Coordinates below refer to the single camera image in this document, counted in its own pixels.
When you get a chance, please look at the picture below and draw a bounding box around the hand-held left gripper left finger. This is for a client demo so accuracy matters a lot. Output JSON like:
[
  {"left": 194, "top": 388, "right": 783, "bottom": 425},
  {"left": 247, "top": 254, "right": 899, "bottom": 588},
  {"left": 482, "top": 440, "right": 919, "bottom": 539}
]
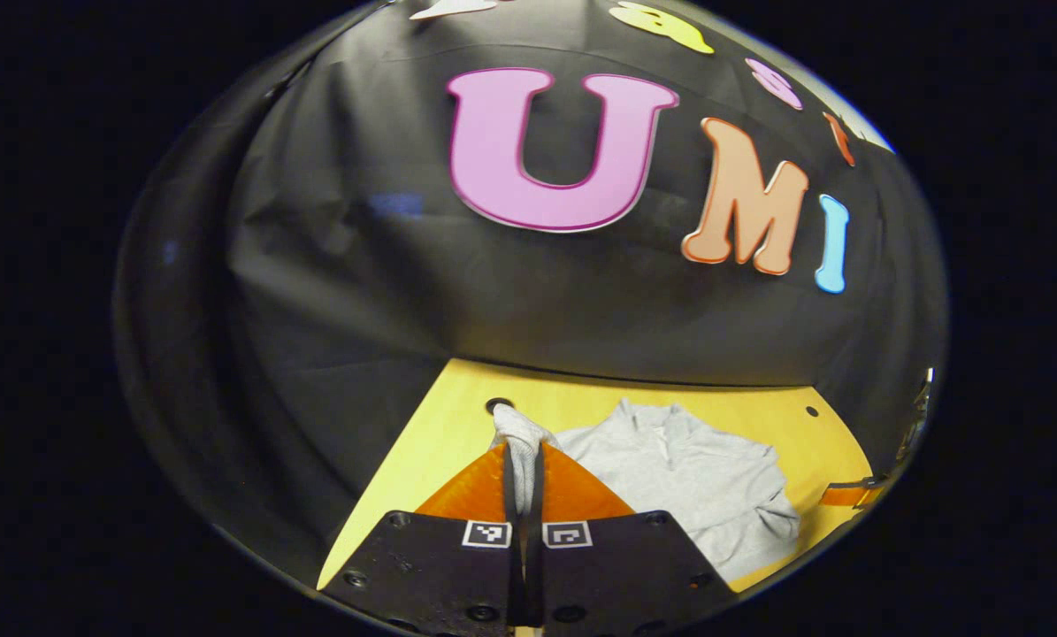
[{"left": 320, "top": 442, "right": 522, "bottom": 636}]

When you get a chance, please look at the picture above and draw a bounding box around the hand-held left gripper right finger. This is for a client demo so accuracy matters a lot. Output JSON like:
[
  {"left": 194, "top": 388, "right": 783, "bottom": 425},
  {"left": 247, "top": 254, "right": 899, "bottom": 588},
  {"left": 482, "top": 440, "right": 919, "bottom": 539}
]
[{"left": 528, "top": 442, "right": 737, "bottom": 633}]

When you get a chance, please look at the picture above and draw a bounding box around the black backdrop cloth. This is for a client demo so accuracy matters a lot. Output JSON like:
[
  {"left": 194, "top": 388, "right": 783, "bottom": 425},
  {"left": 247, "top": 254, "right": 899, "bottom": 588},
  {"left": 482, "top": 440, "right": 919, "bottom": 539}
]
[{"left": 112, "top": 0, "right": 949, "bottom": 585}]

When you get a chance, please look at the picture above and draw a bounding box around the grey sweatshirt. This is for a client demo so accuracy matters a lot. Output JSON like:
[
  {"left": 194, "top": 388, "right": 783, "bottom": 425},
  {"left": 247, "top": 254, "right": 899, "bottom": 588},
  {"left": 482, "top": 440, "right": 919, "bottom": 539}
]
[{"left": 490, "top": 398, "right": 801, "bottom": 585}]

